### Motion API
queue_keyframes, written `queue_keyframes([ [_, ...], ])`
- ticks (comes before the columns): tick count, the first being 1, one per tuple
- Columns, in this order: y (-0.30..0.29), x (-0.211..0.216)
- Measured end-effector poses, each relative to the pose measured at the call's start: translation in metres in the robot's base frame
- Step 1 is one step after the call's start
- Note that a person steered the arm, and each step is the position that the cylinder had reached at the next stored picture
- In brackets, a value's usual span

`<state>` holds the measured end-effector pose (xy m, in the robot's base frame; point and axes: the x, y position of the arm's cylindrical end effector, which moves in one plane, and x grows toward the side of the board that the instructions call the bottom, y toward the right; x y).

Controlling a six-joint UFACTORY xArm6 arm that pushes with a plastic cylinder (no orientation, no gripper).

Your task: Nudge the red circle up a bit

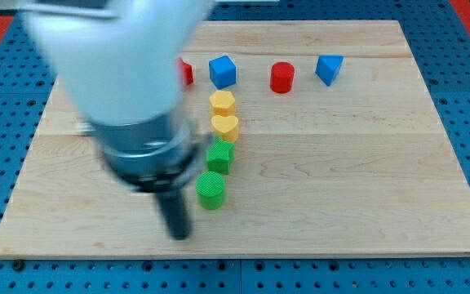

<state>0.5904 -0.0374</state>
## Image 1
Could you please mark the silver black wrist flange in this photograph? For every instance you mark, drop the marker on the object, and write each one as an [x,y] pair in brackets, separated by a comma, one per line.
[157,154]

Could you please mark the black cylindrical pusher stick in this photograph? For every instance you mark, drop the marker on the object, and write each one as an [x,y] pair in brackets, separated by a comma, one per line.
[175,213]

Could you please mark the red cylinder block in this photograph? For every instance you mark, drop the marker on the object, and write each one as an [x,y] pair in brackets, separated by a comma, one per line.
[282,77]

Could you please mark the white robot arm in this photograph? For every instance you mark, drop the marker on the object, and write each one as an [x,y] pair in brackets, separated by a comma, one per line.
[119,62]

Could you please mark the red block behind arm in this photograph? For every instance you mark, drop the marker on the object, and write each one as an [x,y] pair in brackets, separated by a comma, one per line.
[186,72]

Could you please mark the green cylinder block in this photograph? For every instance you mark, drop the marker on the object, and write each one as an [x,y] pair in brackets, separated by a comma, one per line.
[210,187]

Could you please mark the green star block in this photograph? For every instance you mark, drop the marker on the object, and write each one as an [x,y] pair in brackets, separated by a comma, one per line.
[220,156]

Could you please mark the yellow heart block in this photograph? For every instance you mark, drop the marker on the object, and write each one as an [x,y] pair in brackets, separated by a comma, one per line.
[227,127]

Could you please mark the yellow hexagon block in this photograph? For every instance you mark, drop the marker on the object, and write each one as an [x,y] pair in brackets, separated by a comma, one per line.
[222,103]

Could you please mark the blue cube block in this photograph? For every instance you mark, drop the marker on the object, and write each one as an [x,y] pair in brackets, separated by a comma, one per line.
[223,72]

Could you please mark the light wooden board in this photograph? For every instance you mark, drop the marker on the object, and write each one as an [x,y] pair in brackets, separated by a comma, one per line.
[360,169]

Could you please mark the blue triangular prism block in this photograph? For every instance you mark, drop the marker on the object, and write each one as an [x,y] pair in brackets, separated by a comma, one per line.
[328,68]

